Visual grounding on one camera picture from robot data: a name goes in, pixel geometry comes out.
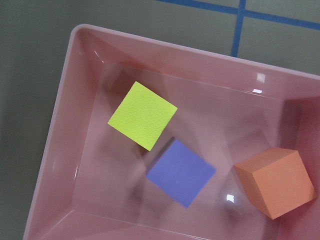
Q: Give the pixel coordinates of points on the yellow foam block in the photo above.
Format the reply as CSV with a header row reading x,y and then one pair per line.
x,y
142,116

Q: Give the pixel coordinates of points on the purple foam block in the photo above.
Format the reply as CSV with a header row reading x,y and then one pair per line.
x,y
180,172

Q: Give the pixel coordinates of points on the orange foam block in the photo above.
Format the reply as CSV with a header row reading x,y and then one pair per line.
x,y
276,181

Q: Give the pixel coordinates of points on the pink plastic bin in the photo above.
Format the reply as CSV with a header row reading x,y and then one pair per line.
x,y
92,181

